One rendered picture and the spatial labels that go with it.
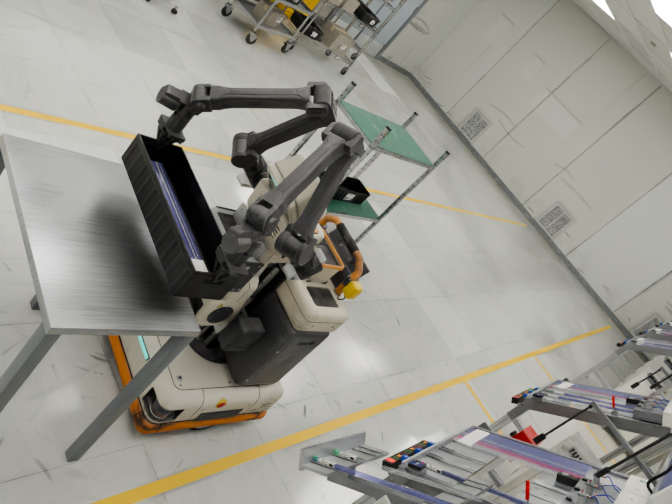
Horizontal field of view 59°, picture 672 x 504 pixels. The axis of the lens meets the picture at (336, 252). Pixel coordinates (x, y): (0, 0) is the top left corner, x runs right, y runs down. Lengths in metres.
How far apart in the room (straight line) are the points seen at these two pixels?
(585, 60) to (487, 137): 2.07
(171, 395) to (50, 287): 0.86
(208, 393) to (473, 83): 10.26
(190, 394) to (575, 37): 10.24
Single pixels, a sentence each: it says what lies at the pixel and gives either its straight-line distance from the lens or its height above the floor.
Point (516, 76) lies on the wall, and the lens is 11.82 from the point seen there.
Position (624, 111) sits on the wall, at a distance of 11.16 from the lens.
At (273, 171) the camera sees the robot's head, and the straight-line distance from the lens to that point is 2.01.
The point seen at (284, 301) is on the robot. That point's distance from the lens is 2.34.
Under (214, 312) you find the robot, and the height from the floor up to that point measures 0.59.
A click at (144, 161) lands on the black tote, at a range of 1.97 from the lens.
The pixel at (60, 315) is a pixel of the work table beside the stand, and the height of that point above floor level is 0.80.
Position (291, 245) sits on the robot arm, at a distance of 1.84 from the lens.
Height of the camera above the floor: 1.96
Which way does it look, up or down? 25 degrees down
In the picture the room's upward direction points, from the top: 46 degrees clockwise
